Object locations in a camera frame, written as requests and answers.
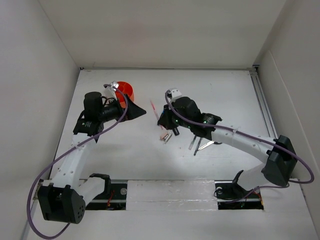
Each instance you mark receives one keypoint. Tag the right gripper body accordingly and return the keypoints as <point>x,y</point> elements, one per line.
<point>172,119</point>

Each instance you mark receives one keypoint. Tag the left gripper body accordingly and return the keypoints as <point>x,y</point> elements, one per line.
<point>113,111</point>

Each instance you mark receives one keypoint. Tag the pink thin pen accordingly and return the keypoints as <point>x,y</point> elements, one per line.
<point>156,115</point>

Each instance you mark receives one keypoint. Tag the black pen clear cap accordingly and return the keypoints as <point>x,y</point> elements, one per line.
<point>197,146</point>

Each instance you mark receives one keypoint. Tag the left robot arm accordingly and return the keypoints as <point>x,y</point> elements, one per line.
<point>64,199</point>

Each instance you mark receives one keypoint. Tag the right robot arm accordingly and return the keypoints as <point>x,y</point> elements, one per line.
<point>276,155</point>

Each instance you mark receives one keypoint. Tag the pink cap black highlighter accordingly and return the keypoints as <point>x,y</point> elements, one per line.
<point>176,132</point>

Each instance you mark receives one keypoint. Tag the orange round organizer container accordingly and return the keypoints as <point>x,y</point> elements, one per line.
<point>126,89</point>

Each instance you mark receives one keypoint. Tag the green clear refill pen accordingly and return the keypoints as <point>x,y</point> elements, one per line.
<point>192,142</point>

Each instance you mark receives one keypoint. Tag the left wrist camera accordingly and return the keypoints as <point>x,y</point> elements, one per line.
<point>110,90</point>

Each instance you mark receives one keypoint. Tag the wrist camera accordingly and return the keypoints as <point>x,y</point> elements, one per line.
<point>173,94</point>
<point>110,90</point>

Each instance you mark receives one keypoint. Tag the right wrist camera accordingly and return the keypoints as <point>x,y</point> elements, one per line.
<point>173,94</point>

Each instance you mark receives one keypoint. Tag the black handled scissors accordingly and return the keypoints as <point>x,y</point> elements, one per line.
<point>209,144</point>

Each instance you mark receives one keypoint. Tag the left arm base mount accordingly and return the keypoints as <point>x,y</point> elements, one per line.
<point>115,201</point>

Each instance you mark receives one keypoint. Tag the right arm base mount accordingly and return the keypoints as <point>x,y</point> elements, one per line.
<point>231,196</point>

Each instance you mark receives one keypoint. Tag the aluminium rail right edge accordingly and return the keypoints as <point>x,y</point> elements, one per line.
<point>262,102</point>

